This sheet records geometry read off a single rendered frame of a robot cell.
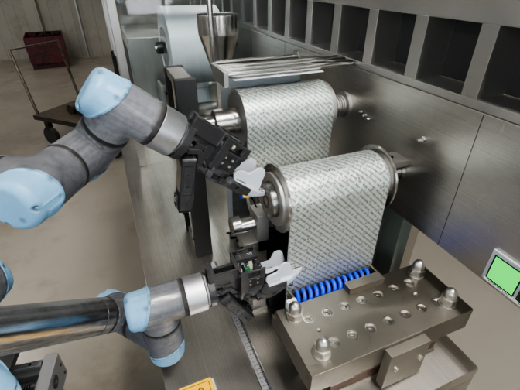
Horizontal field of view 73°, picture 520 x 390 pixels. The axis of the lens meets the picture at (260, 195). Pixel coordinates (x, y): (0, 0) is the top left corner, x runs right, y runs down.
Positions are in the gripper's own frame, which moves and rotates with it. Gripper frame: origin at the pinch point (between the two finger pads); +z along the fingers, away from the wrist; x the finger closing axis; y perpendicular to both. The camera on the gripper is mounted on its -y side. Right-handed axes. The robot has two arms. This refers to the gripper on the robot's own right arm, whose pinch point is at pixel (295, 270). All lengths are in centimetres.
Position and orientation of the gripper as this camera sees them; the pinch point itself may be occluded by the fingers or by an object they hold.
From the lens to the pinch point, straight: 80.1
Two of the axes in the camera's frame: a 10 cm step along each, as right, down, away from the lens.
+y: 0.0, -8.4, -5.4
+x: -3.8, -5.0, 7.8
